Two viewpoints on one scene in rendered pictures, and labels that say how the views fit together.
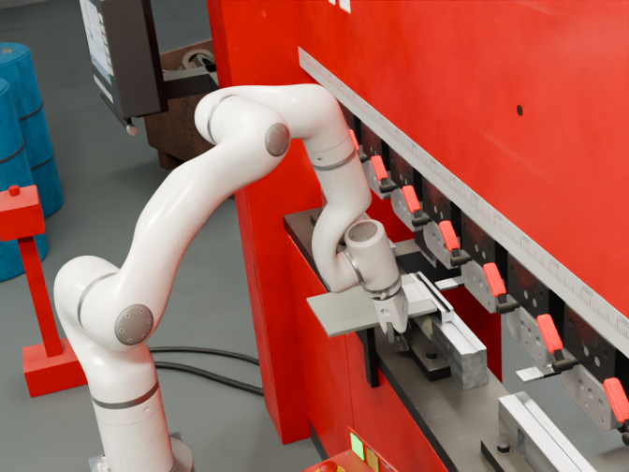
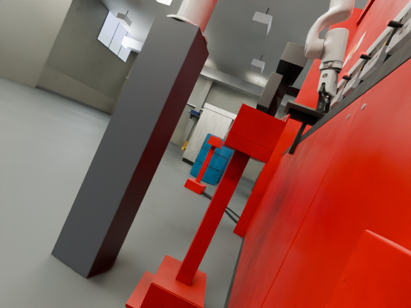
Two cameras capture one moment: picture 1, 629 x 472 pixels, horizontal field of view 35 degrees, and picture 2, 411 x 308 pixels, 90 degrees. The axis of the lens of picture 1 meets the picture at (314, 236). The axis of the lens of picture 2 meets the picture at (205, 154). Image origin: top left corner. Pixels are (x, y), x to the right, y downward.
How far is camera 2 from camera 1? 1.81 m
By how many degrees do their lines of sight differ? 38
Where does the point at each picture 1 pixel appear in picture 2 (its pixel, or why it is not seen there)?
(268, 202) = (281, 145)
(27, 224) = (215, 142)
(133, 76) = (267, 94)
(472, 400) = not seen: hidden behind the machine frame
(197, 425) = not seen: hidden behind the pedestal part
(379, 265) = (337, 43)
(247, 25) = (308, 89)
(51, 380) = (191, 185)
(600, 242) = not seen: outside the picture
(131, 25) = (275, 82)
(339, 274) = (315, 38)
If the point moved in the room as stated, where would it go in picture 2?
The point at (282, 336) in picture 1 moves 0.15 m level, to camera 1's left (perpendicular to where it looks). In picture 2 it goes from (257, 192) to (243, 185)
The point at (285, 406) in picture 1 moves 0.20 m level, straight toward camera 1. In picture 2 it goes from (242, 218) to (236, 221)
